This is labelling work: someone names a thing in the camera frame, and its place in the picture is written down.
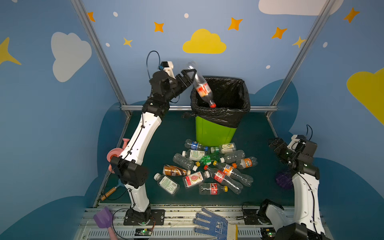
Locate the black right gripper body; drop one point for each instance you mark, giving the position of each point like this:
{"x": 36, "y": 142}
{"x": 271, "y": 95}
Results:
{"x": 276, "y": 145}

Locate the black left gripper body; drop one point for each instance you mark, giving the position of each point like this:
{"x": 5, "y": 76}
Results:
{"x": 180, "y": 82}

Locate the clear bottle red label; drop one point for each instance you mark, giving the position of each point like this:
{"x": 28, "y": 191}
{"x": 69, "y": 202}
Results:
{"x": 202, "y": 87}

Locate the orange label short bottle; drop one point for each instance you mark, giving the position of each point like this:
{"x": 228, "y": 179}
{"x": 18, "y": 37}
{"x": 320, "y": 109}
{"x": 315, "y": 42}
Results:
{"x": 245, "y": 163}

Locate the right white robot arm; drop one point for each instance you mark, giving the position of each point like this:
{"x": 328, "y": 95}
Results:
{"x": 306, "y": 223}

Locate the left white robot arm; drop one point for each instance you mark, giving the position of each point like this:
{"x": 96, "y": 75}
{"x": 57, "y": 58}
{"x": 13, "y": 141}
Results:
{"x": 128, "y": 166}

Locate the green bin black liner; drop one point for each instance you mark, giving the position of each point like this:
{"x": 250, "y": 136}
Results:
{"x": 217, "y": 126}

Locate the purple plastic ball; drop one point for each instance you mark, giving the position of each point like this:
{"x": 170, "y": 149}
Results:
{"x": 284, "y": 180}

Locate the orange label long bottle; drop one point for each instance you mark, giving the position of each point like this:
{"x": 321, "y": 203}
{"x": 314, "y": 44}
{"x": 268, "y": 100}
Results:
{"x": 233, "y": 173}

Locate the clear bottle blue cap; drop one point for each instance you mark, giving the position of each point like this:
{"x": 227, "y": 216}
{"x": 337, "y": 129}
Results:
{"x": 194, "y": 145}

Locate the white label tea bottle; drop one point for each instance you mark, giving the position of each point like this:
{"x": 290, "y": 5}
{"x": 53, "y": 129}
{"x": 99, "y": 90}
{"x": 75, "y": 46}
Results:
{"x": 193, "y": 155}

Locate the cream label bottle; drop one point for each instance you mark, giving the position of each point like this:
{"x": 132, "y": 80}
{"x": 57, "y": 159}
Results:
{"x": 224, "y": 148}

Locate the pink plastic watering can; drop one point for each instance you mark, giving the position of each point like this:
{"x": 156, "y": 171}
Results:
{"x": 116, "y": 152}

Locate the brown drink bottle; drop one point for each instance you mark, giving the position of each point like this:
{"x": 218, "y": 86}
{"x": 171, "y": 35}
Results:
{"x": 169, "y": 170}

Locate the green sprite bottle centre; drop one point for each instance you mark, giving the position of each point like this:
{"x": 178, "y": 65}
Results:
{"x": 208, "y": 159}

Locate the long bottle red label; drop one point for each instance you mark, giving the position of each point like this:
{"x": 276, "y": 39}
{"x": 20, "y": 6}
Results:
{"x": 225, "y": 180}

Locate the pink label bottle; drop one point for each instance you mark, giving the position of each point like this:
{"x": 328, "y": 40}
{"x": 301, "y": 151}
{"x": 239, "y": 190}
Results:
{"x": 195, "y": 179}

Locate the clear bottle white cap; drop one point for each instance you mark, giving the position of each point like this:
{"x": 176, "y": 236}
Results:
{"x": 167, "y": 184}

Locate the small bottle yellow cap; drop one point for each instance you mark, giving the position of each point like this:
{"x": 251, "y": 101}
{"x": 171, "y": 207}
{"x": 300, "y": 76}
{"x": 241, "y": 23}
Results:
{"x": 212, "y": 189}

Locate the blue dotted work glove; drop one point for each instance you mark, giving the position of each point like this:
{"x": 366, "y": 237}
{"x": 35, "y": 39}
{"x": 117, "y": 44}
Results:
{"x": 214, "y": 226}

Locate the wooden handle garden tool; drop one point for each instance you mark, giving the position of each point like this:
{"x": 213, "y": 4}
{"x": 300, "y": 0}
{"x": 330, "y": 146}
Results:
{"x": 107, "y": 195}

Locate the left aluminium post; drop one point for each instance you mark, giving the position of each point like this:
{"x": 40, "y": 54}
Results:
{"x": 88, "y": 26}

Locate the aluminium corner post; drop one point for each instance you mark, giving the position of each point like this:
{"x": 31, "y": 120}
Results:
{"x": 311, "y": 37}

